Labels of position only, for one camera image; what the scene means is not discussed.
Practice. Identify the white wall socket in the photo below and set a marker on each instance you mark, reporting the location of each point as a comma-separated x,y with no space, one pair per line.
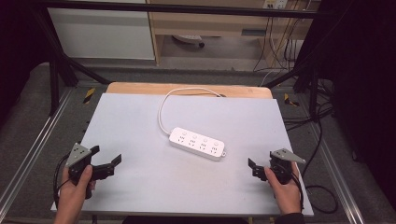
275,3

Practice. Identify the aluminium rail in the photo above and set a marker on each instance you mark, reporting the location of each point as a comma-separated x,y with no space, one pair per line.
334,174
34,146

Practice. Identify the white power strip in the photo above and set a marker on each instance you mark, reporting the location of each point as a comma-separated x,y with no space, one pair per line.
197,144

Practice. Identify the wooden desk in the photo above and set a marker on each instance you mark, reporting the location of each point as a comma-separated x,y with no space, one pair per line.
211,26

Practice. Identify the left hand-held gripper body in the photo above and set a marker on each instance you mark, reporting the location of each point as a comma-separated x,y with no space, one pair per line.
77,155

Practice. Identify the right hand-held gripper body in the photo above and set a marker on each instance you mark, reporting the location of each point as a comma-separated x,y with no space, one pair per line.
281,166

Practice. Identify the white cabinet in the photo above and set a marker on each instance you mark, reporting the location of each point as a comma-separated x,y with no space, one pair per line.
99,34

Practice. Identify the yellow black tape marker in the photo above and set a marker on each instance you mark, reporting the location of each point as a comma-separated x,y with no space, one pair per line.
89,95
290,100

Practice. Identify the person's right hand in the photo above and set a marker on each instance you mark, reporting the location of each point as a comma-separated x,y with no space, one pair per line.
288,196

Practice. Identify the dark curtain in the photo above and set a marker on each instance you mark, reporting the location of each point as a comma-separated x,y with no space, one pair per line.
18,46
364,93

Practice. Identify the grey object under desk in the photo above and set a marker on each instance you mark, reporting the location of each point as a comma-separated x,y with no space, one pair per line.
188,38

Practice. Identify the person's left hand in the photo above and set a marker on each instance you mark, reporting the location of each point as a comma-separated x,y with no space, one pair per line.
73,194

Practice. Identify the person's dark clothing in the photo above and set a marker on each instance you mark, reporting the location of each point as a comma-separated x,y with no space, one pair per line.
186,220

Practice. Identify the black metal crossbar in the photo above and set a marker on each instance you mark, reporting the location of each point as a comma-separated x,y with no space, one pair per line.
186,8

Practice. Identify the black metal stand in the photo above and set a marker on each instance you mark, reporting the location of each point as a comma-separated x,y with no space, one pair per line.
57,68
306,71

